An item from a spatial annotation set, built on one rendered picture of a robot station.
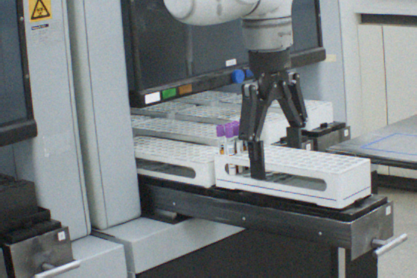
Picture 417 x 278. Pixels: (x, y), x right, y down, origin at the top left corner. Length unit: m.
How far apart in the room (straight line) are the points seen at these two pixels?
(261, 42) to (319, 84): 0.69
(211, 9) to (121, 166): 0.49
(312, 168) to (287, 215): 0.10
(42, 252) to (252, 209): 0.39
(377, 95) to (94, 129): 2.71
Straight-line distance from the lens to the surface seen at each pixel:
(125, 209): 1.82
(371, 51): 4.28
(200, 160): 1.75
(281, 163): 1.60
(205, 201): 1.72
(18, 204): 1.64
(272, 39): 1.58
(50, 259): 1.60
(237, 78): 1.95
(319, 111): 2.16
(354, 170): 1.55
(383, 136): 2.02
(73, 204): 1.73
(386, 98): 4.28
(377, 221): 1.57
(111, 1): 1.75
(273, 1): 1.56
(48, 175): 1.69
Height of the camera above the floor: 1.30
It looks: 12 degrees down
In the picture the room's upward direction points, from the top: 5 degrees counter-clockwise
